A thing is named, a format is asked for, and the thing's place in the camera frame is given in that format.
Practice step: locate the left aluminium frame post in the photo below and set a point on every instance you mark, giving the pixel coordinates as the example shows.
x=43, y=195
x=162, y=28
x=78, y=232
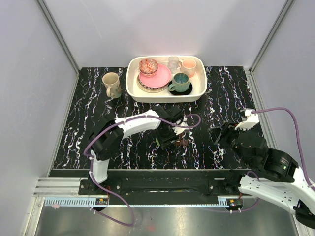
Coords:
x=57, y=33

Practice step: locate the right aluminium frame post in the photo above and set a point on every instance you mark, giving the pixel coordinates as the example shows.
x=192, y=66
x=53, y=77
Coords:
x=288, y=4

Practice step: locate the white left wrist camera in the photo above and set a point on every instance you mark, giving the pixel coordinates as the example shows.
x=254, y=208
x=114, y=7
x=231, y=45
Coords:
x=181, y=127

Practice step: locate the beige floral mug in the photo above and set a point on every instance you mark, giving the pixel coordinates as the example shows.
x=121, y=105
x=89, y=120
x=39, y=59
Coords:
x=111, y=81

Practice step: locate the teal green mug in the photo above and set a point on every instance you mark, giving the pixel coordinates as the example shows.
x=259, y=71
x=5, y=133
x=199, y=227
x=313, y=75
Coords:
x=179, y=83

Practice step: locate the black saucer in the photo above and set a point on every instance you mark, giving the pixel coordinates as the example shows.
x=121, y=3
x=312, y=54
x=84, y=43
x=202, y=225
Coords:
x=189, y=89

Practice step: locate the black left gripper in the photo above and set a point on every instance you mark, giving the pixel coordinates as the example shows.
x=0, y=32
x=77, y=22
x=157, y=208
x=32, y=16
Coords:
x=165, y=141

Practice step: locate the peach pink mug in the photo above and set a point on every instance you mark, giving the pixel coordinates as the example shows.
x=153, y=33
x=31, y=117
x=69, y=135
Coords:
x=188, y=67

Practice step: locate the brown pill organizer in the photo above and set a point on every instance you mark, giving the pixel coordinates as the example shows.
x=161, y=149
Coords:
x=181, y=141

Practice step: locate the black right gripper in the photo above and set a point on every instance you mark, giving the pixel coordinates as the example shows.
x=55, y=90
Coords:
x=216, y=133

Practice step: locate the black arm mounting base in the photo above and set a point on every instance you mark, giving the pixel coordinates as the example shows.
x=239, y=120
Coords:
x=198, y=183

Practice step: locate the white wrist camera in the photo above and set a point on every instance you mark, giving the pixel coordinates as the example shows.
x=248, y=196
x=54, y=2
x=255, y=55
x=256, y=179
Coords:
x=249, y=119
x=181, y=127

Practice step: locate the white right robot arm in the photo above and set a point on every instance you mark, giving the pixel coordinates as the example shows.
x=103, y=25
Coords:
x=292, y=192

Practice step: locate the aluminium frame post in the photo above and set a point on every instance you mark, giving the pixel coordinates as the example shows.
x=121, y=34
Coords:
x=288, y=4
x=57, y=33

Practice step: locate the pink plate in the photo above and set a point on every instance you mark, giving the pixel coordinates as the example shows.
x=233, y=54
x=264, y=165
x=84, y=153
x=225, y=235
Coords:
x=159, y=79

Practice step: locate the striped rim plate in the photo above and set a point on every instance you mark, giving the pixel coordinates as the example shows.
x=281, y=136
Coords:
x=149, y=89

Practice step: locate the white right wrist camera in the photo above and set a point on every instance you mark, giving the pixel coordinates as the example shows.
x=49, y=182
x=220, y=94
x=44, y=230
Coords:
x=249, y=119

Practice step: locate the white rectangular basin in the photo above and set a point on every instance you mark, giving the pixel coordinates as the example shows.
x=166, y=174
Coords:
x=139, y=94

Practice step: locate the white slotted cable duct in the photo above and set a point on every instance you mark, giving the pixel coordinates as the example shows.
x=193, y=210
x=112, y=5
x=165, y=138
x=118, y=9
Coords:
x=114, y=202

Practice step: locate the red patterned glass bowl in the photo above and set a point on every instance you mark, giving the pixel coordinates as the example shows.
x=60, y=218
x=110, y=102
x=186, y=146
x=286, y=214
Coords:
x=148, y=66

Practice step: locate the clear glass cup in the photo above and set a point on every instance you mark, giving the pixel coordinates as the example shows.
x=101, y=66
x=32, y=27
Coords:
x=174, y=63

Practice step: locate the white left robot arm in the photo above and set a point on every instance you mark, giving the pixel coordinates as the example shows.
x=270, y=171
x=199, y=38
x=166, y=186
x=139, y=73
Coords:
x=104, y=140

